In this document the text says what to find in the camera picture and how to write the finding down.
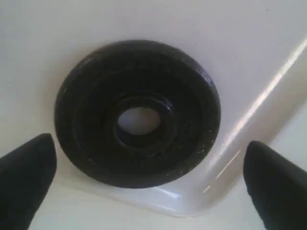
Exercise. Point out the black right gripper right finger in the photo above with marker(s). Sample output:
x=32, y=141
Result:
x=277, y=188

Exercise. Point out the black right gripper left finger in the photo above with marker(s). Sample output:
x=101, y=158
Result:
x=26, y=174

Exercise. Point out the white plastic tray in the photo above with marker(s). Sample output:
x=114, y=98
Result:
x=255, y=51

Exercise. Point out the black weight plate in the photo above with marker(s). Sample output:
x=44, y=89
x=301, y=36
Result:
x=137, y=114

